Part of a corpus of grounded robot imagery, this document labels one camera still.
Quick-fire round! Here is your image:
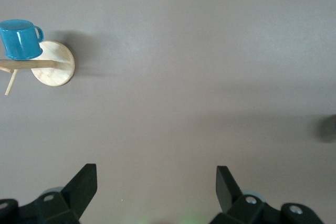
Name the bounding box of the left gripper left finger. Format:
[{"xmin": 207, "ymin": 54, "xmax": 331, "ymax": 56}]
[{"xmin": 17, "ymin": 163, "xmax": 98, "ymax": 224}]

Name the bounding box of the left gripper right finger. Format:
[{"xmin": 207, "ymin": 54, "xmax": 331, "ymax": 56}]
[{"xmin": 208, "ymin": 165, "xmax": 284, "ymax": 224}]

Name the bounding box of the wooden mug tree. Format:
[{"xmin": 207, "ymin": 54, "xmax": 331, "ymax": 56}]
[{"xmin": 0, "ymin": 40, "xmax": 76, "ymax": 97}]

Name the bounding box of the brown table cover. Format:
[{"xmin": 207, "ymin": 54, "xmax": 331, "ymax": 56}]
[{"xmin": 0, "ymin": 0, "xmax": 336, "ymax": 224}]

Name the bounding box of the teal enamel mug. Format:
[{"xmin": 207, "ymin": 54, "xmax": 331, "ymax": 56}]
[{"xmin": 0, "ymin": 19, "xmax": 44, "ymax": 61}]

